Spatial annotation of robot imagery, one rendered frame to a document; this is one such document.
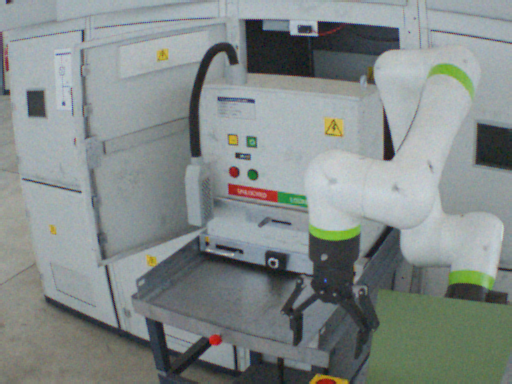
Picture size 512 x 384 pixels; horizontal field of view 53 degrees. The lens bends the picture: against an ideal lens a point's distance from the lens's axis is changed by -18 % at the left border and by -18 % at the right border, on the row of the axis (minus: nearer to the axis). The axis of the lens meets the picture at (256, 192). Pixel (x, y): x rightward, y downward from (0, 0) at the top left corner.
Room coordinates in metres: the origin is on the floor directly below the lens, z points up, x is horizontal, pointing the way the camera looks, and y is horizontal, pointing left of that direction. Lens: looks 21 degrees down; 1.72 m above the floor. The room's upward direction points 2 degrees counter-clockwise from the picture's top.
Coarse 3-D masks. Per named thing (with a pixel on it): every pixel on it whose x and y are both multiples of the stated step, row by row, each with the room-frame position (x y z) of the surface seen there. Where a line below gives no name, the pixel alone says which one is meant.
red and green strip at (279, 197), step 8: (232, 184) 1.66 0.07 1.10; (232, 192) 1.66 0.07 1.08; (240, 192) 1.64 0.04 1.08; (248, 192) 1.63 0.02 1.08; (256, 192) 1.62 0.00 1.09; (264, 192) 1.60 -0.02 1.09; (272, 192) 1.59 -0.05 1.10; (280, 192) 1.58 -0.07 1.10; (264, 200) 1.61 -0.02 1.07; (272, 200) 1.59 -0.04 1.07; (280, 200) 1.58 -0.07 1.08; (288, 200) 1.57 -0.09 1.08; (296, 200) 1.56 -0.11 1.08; (304, 200) 1.54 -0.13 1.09
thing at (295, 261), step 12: (204, 240) 1.70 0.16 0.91; (216, 240) 1.68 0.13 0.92; (228, 240) 1.66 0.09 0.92; (228, 252) 1.66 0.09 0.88; (240, 252) 1.64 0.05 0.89; (252, 252) 1.62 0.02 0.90; (264, 252) 1.60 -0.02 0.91; (288, 252) 1.56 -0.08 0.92; (264, 264) 1.60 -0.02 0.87; (288, 264) 1.56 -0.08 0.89; (300, 264) 1.54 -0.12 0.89; (312, 264) 1.52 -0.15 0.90; (360, 264) 1.45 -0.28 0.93
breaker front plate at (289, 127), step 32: (224, 96) 1.66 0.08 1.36; (256, 96) 1.61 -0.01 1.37; (288, 96) 1.56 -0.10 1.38; (320, 96) 1.52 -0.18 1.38; (224, 128) 1.67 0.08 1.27; (256, 128) 1.61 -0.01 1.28; (288, 128) 1.57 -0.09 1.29; (320, 128) 1.52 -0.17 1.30; (352, 128) 1.48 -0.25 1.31; (224, 160) 1.67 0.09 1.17; (256, 160) 1.62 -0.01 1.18; (288, 160) 1.57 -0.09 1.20; (224, 192) 1.67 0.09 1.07; (288, 192) 1.57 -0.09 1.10; (224, 224) 1.67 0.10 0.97; (256, 224) 1.62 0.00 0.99; (288, 224) 1.57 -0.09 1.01
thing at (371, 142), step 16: (256, 80) 1.74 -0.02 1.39; (272, 80) 1.73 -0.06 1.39; (288, 80) 1.73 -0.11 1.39; (304, 80) 1.72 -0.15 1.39; (320, 80) 1.72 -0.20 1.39; (336, 96) 1.50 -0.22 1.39; (352, 96) 1.48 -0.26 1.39; (368, 96) 1.53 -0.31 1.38; (368, 112) 1.53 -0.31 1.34; (368, 128) 1.53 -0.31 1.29; (368, 144) 1.53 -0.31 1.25; (368, 224) 1.54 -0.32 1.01; (384, 224) 1.70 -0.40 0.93; (368, 240) 1.55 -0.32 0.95
